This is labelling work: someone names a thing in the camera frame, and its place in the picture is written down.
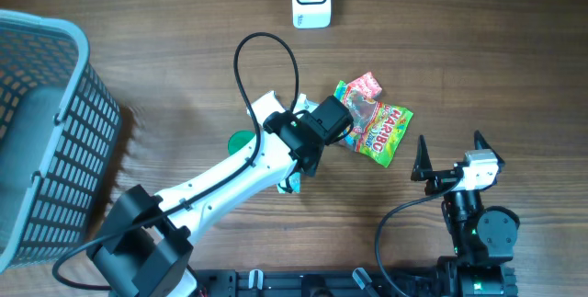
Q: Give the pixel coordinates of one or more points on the teal snack packet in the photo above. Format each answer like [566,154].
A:
[290,185]

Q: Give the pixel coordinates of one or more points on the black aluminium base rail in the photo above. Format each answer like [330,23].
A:
[344,283]

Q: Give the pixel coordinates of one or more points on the grey plastic mesh basket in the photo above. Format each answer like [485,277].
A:
[59,126]

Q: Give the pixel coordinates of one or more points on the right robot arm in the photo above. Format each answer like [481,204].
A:
[483,237]

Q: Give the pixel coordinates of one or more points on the white tissue pack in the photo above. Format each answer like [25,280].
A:
[304,104]

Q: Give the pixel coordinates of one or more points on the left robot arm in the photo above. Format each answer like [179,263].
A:
[147,240]

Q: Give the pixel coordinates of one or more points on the green lid plastic jar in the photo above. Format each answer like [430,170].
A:
[238,140]

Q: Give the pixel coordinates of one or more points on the red small snack pack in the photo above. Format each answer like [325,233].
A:
[367,85]

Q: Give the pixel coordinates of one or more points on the haribo gummy bag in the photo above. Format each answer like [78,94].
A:
[378,127]

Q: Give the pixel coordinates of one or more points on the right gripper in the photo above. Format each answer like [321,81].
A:
[441,179]

